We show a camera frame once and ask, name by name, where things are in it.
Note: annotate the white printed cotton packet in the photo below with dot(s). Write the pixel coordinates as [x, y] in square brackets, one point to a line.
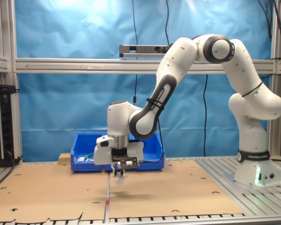
[119, 180]

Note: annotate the blue bin with masks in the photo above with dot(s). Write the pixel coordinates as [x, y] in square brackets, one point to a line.
[107, 168]

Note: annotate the green tube in clear packet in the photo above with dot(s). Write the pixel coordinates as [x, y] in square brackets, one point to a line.
[89, 160]

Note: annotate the loose green tube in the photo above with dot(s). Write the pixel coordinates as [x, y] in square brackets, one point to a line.
[88, 155]

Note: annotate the blue bin with syringes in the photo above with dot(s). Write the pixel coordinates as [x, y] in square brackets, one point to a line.
[84, 167]

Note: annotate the long white printed packet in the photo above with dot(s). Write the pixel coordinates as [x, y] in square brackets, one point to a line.
[80, 159]

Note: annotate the chipboard wood block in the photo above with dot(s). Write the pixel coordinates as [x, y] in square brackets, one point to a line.
[64, 158]

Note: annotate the blue bin with gauze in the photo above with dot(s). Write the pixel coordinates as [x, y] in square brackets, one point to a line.
[154, 150]

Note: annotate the brown cardboard sheet notched edge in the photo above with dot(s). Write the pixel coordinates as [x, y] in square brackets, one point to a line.
[48, 187]

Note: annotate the horizontal aluminium beam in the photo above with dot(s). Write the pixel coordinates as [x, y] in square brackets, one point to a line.
[84, 66]

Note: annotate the black socket rack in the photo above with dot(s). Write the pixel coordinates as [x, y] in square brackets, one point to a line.
[4, 126]

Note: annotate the grey power strip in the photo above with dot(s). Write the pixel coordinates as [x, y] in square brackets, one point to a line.
[145, 50]

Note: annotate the black gripper camera mount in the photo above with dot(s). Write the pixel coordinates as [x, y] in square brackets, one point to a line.
[127, 162]

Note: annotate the aluminium frame post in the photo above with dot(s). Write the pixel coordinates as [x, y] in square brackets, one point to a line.
[4, 28]
[277, 131]

